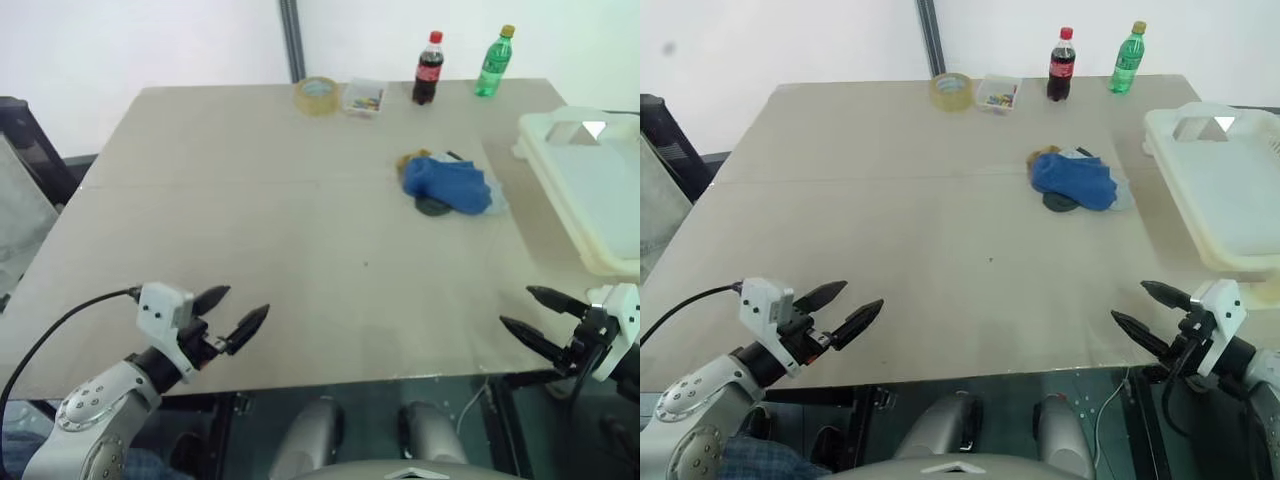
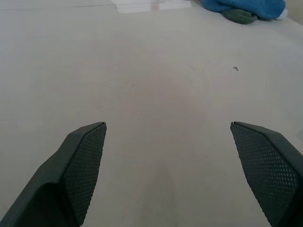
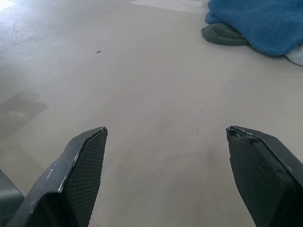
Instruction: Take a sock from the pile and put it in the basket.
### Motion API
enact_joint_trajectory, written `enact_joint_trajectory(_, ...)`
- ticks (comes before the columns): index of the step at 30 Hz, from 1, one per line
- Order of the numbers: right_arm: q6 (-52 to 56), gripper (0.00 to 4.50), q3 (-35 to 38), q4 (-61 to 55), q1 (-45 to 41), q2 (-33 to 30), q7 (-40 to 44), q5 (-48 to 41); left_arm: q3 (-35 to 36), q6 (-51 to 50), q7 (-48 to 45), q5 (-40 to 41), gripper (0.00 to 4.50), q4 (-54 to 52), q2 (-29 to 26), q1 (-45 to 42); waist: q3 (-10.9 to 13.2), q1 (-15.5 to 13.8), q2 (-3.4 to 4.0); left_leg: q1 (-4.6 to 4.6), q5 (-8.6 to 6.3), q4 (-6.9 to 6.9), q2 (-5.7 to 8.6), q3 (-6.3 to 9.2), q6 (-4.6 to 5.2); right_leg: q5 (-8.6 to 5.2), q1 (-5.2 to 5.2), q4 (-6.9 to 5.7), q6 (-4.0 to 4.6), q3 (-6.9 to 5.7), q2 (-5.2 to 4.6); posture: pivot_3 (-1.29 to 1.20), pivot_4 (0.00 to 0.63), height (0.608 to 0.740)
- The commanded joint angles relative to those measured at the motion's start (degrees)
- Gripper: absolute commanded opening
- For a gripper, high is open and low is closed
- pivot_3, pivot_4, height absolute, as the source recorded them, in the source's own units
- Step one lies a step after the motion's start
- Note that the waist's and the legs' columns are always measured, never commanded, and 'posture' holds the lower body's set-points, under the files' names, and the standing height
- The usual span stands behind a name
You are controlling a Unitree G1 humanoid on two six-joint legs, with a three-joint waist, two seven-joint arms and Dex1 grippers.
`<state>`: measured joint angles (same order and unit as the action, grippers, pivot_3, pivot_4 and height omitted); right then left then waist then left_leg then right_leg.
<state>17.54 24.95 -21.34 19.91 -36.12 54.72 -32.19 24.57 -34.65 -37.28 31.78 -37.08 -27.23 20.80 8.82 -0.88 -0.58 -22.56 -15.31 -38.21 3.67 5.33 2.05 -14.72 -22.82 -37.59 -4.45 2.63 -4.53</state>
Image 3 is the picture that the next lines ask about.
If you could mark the blue fuzzy towel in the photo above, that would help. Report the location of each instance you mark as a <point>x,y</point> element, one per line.
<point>256,22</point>

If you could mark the dark green cloth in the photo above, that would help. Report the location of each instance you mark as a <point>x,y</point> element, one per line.
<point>222,35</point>

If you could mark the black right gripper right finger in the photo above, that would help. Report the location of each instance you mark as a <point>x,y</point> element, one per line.
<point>262,179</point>

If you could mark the light grey cloth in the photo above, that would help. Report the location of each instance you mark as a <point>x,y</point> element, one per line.
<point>296,58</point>

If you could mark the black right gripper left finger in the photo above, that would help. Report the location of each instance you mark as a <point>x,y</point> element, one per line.
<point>71,179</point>

